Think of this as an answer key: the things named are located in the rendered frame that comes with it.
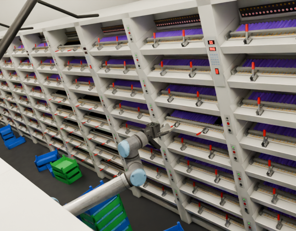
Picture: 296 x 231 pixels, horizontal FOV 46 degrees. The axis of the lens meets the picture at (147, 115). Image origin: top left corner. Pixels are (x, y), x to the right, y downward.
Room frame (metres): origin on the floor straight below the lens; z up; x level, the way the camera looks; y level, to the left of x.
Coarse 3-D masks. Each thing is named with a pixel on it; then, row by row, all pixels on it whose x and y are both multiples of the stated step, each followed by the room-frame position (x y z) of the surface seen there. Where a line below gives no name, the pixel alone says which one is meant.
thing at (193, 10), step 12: (144, 0) 3.08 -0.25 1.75; (156, 0) 2.63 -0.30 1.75; (168, 0) 2.30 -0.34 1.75; (240, 0) 1.84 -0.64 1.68; (252, 0) 1.78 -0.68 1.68; (264, 0) 1.73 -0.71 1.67; (276, 0) 1.68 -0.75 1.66; (288, 0) 1.63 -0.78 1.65; (108, 12) 2.91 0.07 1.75; (168, 12) 2.32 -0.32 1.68; (180, 12) 2.23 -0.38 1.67; (192, 12) 2.14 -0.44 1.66; (108, 24) 2.95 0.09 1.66; (120, 24) 2.80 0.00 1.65
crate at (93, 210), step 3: (102, 183) 2.59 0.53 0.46; (99, 186) 2.58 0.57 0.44; (93, 189) 2.54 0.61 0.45; (111, 198) 2.41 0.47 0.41; (105, 201) 2.37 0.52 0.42; (108, 201) 2.38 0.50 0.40; (99, 204) 2.33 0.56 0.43; (102, 204) 2.35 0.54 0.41; (93, 207) 2.29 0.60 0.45; (96, 207) 2.31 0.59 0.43; (99, 207) 2.32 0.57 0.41; (87, 210) 2.29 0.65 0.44; (90, 210) 2.27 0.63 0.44; (93, 210) 2.29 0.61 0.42; (96, 210) 2.30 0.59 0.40; (87, 213) 2.30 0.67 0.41; (90, 213) 2.27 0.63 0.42; (93, 213) 2.28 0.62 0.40
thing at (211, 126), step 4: (168, 116) 2.33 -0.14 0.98; (172, 120) 2.29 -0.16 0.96; (176, 120) 2.25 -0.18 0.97; (180, 120) 2.21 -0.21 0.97; (184, 120) 2.19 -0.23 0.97; (188, 120) 2.17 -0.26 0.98; (192, 124) 2.12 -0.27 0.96; (196, 124) 2.09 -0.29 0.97; (200, 124) 2.06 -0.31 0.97; (204, 124) 2.03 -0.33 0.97; (208, 124) 2.01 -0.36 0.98; (212, 128) 1.98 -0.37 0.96; (216, 128) 1.95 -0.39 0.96; (220, 128) 1.91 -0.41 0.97
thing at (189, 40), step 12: (156, 24) 2.39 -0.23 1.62; (168, 24) 2.30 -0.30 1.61; (180, 24) 2.21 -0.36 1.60; (192, 24) 2.12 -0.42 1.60; (144, 36) 2.37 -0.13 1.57; (156, 36) 2.32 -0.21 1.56; (168, 36) 2.21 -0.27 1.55; (180, 36) 2.09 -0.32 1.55; (192, 36) 1.99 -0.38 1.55; (144, 48) 2.30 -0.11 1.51; (156, 48) 2.19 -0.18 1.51; (168, 48) 2.09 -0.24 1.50; (180, 48) 2.00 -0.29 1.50; (192, 48) 1.92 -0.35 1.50; (204, 48) 1.85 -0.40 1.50
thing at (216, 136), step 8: (168, 112) 2.39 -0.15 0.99; (192, 112) 2.26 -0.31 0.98; (160, 120) 2.34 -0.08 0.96; (176, 128) 2.19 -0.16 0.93; (184, 128) 2.14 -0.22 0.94; (192, 128) 2.10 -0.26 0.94; (200, 128) 2.05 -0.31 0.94; (200, 136) 2.02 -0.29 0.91; (208, 136) 1.95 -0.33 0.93; (216, 136) 1.90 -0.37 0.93; (224, 136) 1.83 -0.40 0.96
